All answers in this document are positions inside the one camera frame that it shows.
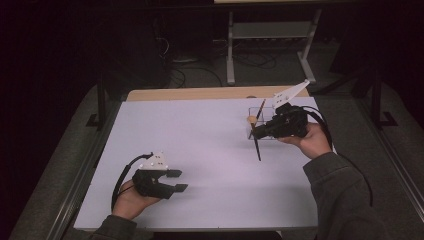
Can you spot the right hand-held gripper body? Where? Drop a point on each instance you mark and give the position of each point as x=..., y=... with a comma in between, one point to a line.
x=286, y=123

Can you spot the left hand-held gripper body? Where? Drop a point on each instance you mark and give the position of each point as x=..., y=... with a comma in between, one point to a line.
x=150, y=183

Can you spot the thin dark makeup brush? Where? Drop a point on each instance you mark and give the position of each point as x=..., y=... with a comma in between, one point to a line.
x=257, y=150

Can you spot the clear acrylic organizer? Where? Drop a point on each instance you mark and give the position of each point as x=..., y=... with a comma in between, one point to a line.
x=269, y=112

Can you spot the person's left hand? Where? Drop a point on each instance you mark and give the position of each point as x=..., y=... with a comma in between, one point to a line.
x=128, y=203

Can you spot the person's right hand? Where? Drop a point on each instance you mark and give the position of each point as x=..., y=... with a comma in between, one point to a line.
x=313, y=143

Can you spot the white board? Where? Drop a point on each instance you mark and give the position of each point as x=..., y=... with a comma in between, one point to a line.
x=206, y=173

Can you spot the dark round table grommet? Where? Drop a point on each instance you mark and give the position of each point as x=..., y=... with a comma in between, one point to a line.
x=251, y=97

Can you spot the wooden table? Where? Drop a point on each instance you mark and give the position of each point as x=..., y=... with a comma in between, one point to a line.
x=200, y=93

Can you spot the grey metal stand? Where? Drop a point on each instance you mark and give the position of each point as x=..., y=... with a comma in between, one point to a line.
x=230, y=50

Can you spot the black stand leg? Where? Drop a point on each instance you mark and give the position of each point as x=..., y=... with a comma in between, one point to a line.
x=377, y=100
x=101, y=103

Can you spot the metal frame rail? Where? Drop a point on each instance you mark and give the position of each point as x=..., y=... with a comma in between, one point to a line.
x=393, y=153
x=85, y=176

